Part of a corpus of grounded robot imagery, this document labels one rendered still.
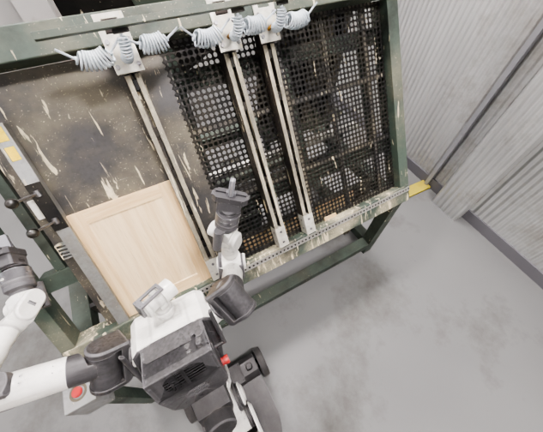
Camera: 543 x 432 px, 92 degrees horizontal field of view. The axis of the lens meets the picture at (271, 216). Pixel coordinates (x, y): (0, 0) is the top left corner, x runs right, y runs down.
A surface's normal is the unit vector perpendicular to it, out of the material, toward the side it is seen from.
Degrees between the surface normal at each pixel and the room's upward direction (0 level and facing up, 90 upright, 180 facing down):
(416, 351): 0
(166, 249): 56
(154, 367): 23
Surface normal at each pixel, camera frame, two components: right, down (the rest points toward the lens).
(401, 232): 0.02, -0.58
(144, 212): 0.41, 0.26
